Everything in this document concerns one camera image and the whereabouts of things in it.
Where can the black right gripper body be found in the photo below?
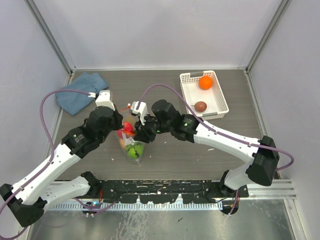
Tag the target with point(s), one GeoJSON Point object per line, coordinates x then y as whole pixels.
{"type": "Point", "coordinates": [151, 127]}

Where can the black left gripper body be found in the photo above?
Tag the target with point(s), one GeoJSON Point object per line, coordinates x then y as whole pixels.
{"type": "Point", "coordinates": [115, 124]}

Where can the dark green toy avocado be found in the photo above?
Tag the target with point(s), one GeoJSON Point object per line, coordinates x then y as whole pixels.
{"type": "Point", "coordinates": [129, 141]}

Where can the red toy apple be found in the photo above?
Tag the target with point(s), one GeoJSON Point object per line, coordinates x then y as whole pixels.
{"type": "Point", "coordinates": [127, 127]}

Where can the green toy fruit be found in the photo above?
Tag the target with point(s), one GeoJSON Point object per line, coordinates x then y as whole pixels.
{"type": "Point", "coordinates": [134, 151]}

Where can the clear zip bag orange zipper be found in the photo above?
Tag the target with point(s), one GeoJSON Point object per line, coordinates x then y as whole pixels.
{"type": "Point", "coordinates": [120, 134]}

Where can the orange toy fruit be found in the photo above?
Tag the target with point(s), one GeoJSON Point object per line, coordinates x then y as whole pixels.
{"type": "Point", "coordinates": [205, 82]}

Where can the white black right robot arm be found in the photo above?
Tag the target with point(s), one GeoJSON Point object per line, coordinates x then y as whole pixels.
{"type": "Point", "coordinates": [260, 159]}

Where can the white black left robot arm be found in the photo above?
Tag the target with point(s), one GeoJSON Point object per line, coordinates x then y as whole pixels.
{"type": "Point", "coordinates": [32, 196]}

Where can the brown toy kiwi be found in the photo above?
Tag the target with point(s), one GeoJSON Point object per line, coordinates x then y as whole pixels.
{"type": "Point", "coordinates": [200, 106]}

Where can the white perforated plastic basket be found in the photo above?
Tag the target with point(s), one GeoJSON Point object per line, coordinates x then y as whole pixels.
{"type": "Point", "coordinates": [216, 105]}

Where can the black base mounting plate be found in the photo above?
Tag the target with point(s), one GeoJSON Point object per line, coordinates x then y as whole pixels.
{"type": "Point", "coordinates": [162, 191]}

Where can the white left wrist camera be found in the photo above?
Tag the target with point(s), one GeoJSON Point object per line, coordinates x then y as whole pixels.
{"type": "Point", "coordinates": [103, 99]}

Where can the left aluminium corner post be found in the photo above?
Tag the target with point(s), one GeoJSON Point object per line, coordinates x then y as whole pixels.
{"type": "Point", "coordinates": [48, 34]}

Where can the aluminium corner post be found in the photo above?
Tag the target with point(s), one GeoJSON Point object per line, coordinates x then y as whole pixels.
{"type": "Point", "coordinates": [280, 10]}
{"type": "Point", "coordinates": [48, 34]}

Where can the blue slotted cable duct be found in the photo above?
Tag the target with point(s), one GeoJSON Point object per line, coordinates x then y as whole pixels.
{"type": "Point", "coordinates": [176, 206]}

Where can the right aluminium corner post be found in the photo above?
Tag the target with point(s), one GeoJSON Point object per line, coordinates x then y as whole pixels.
{"type": "Point", "coordinates": [280, 10]}

